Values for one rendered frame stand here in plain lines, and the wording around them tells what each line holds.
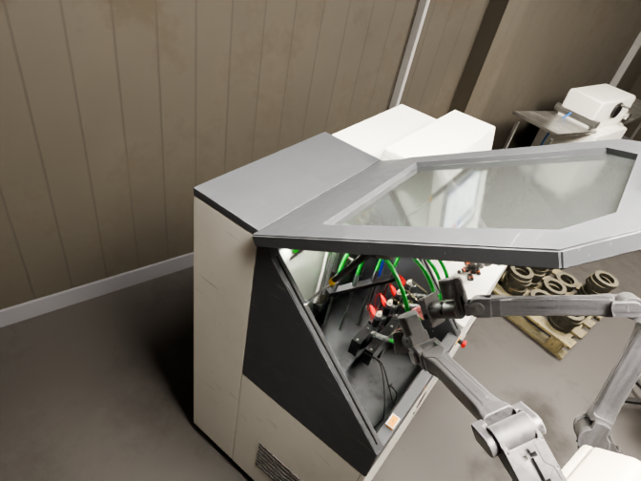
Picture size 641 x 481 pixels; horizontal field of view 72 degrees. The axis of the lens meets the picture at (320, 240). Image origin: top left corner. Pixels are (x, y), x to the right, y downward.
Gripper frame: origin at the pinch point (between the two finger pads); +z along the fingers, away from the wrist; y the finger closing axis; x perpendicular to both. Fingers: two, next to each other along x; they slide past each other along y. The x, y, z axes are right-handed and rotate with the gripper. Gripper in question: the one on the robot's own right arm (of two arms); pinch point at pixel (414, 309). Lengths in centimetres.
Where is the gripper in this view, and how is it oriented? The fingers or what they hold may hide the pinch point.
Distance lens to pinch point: 157.2
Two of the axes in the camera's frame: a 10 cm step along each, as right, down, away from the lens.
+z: -5.4, 1.3, 8.3
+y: -3.0, -9.5, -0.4
